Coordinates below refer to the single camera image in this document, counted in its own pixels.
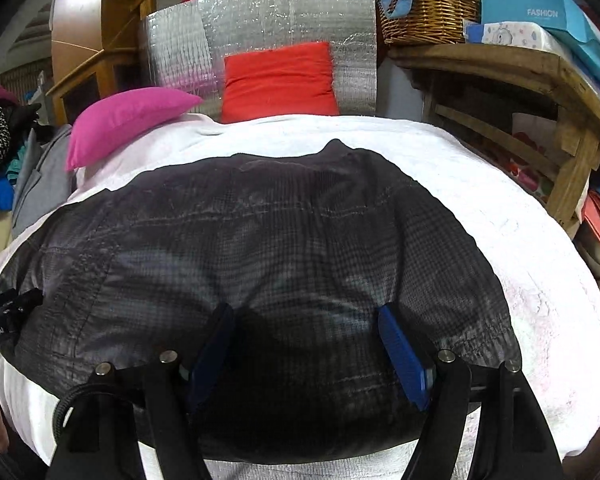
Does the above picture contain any magenta pillow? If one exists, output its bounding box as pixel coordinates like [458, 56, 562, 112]
[65, 87, 204, 171]

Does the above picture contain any wooden cabinet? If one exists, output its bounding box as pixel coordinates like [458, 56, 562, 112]
[47, 0, 140, 126]

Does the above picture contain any silver foil insulation panel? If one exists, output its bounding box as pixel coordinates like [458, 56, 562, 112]
[138, 0, 377, 119]

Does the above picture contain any black quilted zip jacket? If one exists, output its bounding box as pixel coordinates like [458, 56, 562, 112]
[0, 140, 520, 464]

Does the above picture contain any teal garment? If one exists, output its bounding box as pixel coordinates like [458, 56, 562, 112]
[5, 142, 28, 188]

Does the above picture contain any white textured bedspread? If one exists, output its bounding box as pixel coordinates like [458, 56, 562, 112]
[0, 115, 600, 479]

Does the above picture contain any white patterned box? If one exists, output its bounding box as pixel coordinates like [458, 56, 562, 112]
[463, 20, 572, 61]

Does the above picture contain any wicker basket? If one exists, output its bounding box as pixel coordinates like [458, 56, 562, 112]
[376, 0, 481, 47]

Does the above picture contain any wooden side table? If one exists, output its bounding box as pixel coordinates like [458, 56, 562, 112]
[388, 44, 600, 230]

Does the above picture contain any grey coat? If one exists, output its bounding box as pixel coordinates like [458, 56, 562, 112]
[12, 125, 76, 240]

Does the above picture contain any red pillow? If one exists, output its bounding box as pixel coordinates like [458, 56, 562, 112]
[221, 41, 340, 124]

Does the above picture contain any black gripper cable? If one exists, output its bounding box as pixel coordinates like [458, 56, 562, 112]
[51, 381, 102, 449]

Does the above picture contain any teal fashion box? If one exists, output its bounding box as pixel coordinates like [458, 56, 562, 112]
[481, 0, 600, 83]

